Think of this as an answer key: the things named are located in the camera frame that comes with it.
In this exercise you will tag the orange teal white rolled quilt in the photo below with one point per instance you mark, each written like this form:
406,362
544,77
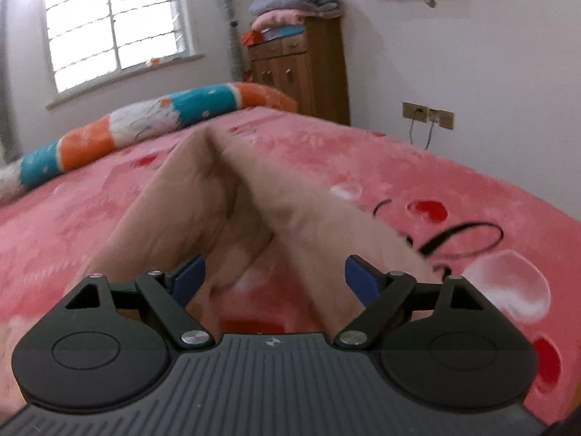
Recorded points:
204,100

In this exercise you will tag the barred window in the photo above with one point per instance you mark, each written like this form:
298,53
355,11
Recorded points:
113,18

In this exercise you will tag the brown wooden cabinet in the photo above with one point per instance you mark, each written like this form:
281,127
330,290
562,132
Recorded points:
313,72

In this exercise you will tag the pink folded blanket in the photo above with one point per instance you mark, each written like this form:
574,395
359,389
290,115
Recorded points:
277,19

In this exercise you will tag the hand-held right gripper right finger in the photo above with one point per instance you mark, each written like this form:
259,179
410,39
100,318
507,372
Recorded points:
361,281

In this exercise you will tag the grey curtain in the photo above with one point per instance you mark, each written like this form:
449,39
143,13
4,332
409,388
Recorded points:
229,18

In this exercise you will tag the small orange object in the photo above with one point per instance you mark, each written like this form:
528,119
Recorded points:
154,61

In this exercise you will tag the beige quilted garment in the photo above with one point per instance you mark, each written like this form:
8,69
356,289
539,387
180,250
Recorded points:
254,200

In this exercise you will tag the pink heart print blanket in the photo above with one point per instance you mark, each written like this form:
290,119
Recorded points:
431,168

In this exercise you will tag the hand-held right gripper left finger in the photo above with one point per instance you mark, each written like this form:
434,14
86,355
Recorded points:
190,276

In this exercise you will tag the teal folded cloth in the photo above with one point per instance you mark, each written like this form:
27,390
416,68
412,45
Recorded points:
286,32

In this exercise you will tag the orange cloth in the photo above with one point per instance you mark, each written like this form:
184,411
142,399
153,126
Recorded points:
251,37

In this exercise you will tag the wall socket plate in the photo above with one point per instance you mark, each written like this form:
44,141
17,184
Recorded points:
444,119
414,111

